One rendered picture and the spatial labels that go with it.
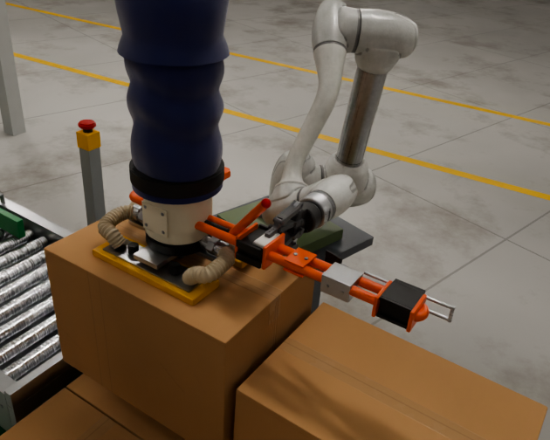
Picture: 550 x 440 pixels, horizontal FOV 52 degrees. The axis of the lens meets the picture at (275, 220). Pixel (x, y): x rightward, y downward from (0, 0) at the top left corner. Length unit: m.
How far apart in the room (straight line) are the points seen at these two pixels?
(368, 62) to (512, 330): 1.89
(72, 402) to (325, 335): 0.82
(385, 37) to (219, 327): 1.00
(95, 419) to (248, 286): 0.68
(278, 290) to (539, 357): 2.01
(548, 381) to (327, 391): 1.86
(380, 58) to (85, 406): 1.38
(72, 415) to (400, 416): 0.98
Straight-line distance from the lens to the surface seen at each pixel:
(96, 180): 2.53
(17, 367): 2.04
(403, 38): 1.83
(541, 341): 3.30
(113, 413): 1.84
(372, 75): 1.88
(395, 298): 1.17
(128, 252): 1.48
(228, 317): 1.31
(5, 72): 4.95
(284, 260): 1.26
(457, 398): 1.43
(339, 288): 1.21
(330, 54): 1.73
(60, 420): 1.86
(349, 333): 1.51
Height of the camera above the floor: 1.93
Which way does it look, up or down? 31 degrees down
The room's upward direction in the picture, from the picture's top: 5 degrees clockwise
